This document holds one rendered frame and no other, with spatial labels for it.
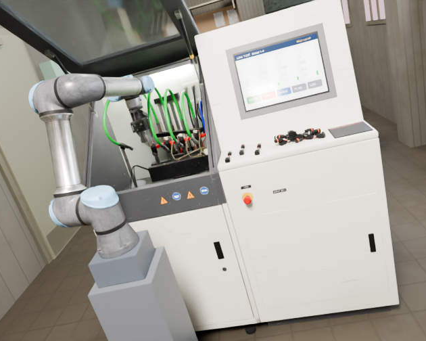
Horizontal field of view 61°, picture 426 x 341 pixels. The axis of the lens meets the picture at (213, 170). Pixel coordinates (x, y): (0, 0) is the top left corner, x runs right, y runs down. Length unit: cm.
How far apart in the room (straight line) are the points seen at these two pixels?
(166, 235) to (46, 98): 86
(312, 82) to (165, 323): 124
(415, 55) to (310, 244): 262
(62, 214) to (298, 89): 118
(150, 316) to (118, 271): 20
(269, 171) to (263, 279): 58
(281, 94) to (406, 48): 232
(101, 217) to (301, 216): 91
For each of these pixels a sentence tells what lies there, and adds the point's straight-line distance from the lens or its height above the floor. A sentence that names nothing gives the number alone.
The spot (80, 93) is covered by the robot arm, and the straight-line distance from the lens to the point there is 135.
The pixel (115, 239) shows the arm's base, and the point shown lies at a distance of 133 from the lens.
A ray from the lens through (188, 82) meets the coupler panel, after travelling 212.
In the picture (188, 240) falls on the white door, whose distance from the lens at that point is 183.
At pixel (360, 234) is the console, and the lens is 184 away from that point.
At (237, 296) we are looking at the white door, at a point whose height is 26.
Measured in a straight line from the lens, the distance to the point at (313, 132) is 172.
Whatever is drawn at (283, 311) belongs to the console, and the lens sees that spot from 206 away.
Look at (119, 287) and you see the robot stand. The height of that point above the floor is 80.
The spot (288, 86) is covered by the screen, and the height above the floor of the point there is 121.
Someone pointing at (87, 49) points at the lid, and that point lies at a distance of 202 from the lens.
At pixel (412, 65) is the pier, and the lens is 404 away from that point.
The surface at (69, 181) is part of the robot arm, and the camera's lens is 139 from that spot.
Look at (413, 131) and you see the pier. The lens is 418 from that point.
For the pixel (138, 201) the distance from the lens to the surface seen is 179.
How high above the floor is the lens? 149
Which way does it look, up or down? 18 degrees down
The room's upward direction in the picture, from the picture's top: 16 degrees counter-clockwise
